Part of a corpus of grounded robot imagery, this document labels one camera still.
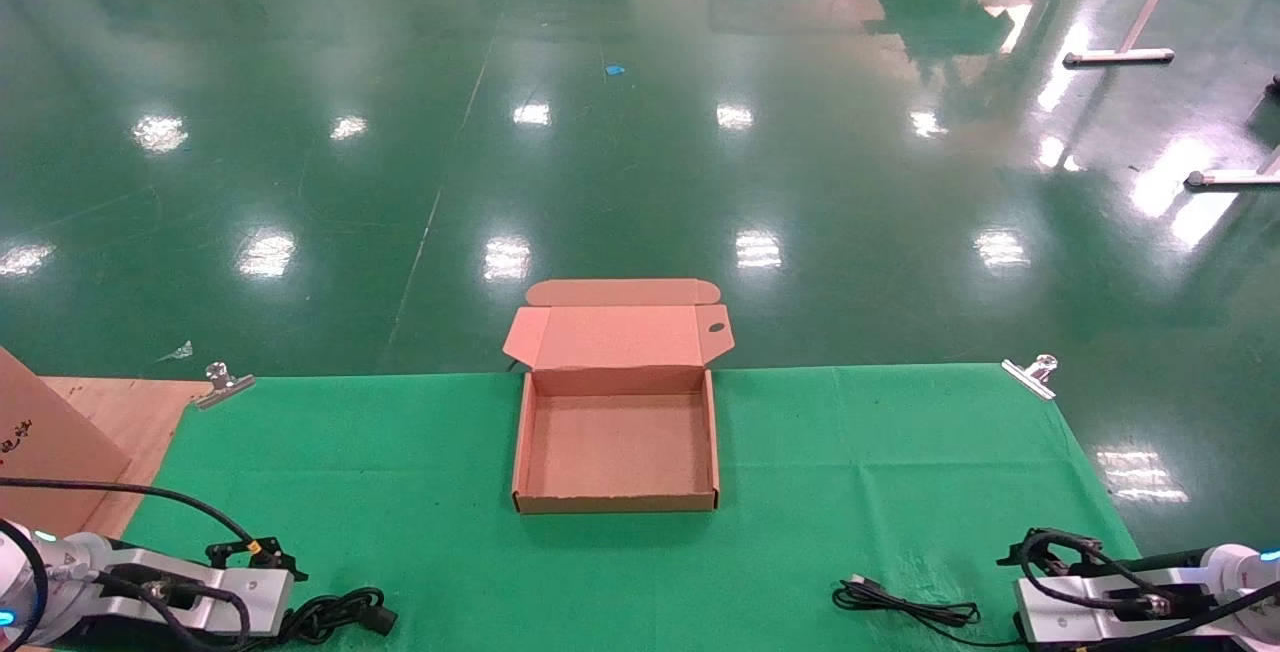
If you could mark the green table cloth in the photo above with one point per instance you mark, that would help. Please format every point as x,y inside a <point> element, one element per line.
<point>600,572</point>

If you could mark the clear tape scrap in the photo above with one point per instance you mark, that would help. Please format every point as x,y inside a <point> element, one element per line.
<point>178,352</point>

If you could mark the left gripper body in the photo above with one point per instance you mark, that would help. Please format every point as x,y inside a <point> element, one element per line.
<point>200,597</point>

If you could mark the black caster wheel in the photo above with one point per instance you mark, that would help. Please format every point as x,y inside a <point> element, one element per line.
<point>1274,88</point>

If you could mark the white table leg with foot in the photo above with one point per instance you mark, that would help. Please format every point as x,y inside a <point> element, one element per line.
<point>1115,57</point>

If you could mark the large brown cardboard carton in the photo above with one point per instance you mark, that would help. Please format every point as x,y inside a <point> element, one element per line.
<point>50,442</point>

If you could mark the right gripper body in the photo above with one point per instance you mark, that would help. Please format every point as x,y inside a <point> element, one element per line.
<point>1090,622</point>

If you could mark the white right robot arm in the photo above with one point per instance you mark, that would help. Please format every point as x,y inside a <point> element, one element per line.
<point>1245,572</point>

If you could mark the open brown cardboard mailer box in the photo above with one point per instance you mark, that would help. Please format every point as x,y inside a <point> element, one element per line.
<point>615,442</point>

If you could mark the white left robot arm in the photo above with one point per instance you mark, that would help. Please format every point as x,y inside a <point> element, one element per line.
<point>60,567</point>

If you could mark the white table foot bar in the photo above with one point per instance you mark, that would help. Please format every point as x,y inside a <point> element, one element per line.
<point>1230,179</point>

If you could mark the silver binder clip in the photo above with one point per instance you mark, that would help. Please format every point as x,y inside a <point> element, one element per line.
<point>225,387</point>
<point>1030,377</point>

